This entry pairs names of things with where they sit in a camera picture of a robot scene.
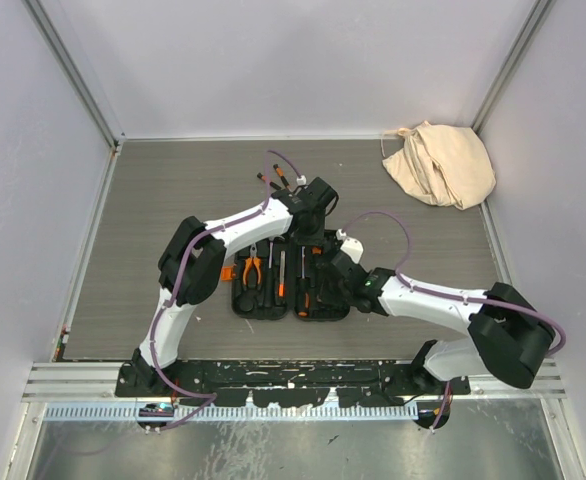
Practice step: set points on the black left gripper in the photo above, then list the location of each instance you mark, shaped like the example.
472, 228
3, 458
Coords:
317, 238

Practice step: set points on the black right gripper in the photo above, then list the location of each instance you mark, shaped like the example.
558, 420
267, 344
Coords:
328, 296

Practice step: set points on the black handled screwdriver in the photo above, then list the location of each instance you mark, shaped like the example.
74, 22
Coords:
302, 302

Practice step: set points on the small precision screwdriver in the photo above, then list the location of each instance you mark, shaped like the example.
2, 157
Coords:
272, 185
280, 173

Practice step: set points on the black handled claw hammer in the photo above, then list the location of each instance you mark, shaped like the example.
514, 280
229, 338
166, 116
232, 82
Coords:
274, 248

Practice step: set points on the black plastic tool case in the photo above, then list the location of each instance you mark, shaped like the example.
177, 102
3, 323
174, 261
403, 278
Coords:
263, 304

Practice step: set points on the orange black pliers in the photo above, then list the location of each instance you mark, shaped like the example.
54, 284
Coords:
252, 272

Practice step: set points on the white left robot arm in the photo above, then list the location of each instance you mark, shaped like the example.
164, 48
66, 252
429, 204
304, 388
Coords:
191, 265

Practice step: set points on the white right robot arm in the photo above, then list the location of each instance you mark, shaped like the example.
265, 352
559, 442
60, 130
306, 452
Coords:
502, 335

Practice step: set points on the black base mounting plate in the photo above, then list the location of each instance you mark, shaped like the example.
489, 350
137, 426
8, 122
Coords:
365, 383

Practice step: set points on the beige cloth bag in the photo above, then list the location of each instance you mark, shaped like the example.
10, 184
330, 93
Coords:
442, 165

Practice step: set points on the slotted grey cable duct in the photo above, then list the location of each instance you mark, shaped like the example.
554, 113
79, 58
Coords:
149, 413

